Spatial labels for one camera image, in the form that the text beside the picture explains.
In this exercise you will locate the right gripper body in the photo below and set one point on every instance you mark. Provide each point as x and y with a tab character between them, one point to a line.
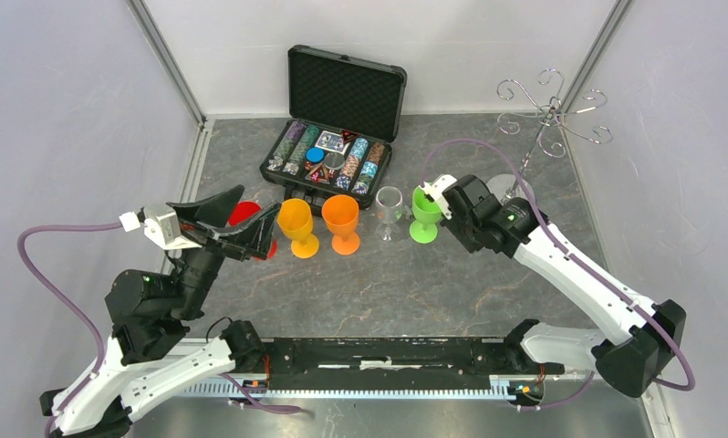
463	231

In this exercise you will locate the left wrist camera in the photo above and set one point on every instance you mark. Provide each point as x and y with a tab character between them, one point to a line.
160	224

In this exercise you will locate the blue dealer chip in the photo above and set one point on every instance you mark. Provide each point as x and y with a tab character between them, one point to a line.
315	155

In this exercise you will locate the red wine glass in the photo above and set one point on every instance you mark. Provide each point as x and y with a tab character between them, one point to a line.
242	211

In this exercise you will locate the yellow wine glass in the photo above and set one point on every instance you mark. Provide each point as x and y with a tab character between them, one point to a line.
295	220

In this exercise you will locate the clear wine glass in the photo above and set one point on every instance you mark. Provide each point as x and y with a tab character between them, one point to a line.
389	209

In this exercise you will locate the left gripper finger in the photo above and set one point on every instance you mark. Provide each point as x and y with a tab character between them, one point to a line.
214	210
266	220

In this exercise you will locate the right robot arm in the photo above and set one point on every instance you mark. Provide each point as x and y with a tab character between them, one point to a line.
635	338

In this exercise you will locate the grey round puck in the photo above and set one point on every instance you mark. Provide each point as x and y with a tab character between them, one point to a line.
334	160

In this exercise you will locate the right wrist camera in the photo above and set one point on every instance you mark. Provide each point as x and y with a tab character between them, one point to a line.
435	192

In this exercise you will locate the green wine glass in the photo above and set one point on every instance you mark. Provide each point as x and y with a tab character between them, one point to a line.
426	216

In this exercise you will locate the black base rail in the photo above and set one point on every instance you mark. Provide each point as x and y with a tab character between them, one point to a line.
389	364

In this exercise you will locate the black poker chip case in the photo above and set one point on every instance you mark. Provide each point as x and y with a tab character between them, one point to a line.
357	98

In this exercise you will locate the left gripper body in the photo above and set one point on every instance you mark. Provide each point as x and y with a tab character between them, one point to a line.
225	246

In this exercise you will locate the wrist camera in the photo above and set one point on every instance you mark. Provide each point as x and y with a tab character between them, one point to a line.
160	224
435	192

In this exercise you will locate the playing card deck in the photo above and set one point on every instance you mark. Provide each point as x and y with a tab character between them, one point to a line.
331	141

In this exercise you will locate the orange wine glass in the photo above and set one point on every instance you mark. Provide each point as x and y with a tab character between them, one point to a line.
341	216

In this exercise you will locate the chrome wine glass rack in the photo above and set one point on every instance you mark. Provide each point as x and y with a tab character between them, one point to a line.
549	120

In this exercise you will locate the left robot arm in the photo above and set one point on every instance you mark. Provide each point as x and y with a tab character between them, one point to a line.
151	312

